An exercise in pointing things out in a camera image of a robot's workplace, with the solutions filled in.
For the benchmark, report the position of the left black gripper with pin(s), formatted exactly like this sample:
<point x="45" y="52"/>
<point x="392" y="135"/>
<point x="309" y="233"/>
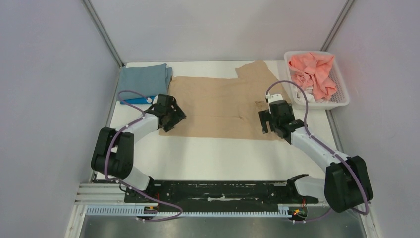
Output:
<point x="178" y="116"/>

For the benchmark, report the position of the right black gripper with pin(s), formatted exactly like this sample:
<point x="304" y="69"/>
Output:
<point x="267" y="119"/>

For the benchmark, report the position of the beige t shirt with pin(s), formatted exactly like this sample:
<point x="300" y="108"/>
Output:
<point x="223" y="107"/>

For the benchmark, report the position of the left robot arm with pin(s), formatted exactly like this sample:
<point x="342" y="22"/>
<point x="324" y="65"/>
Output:
<point x="113" y="154"/>

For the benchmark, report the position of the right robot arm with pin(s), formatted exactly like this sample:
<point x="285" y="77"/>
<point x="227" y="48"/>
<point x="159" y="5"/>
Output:
<point x="346" y="184"/>

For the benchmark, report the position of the white t shirt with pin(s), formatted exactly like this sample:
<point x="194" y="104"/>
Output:
<point x="309" y="95"/>

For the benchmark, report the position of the bright blue folded t shirt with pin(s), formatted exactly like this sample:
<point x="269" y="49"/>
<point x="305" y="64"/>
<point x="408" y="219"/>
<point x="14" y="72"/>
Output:
<point x="139" y="101"/>

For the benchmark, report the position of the grey-blue folded t shirt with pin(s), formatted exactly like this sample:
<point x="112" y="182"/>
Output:
<point x="148" y="81"/>

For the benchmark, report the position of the pink t shirt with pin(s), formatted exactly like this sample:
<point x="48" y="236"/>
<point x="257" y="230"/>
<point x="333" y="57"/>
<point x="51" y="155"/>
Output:
<point x="312" y="69"/>

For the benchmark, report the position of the white plastic basket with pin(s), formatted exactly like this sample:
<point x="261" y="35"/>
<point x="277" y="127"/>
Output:
<point x="340" y="98"/>

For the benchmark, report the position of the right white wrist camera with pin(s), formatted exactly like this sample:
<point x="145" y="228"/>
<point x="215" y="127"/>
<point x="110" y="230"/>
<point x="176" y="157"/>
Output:
<point x="273" y="98"/>

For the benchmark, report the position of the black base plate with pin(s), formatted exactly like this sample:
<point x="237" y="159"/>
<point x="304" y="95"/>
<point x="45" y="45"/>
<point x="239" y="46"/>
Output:
<point x="224" y="196"/>

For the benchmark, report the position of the right corner aluminium post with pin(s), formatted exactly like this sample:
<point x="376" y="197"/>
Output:
<point x="337" y="24"/>

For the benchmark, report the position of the corner aluminium post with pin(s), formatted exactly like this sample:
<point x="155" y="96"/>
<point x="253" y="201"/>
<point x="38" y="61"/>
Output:
<point x="337" y="24"/>
<point x="102" y="31"/>

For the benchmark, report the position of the white cable duct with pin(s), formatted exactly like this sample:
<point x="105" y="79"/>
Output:
<point x="146" y="211"/>

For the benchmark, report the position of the left corner aluminium post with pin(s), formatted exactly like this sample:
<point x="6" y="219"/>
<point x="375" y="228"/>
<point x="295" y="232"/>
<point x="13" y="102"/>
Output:
<point x="102" y="31"/>

